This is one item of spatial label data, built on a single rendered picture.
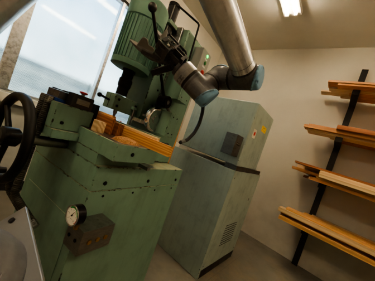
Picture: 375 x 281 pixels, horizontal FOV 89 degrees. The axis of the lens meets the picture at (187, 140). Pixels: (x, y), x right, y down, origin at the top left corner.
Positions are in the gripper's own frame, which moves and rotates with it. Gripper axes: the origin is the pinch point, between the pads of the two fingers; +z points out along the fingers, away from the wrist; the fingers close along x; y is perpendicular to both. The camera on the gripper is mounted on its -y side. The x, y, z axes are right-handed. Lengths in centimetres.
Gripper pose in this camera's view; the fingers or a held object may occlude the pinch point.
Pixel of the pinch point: (143, 35)
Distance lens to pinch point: 87.7
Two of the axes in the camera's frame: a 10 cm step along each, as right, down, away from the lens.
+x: -5.7, 5.6, -6.0
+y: 4.5, -4.0, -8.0
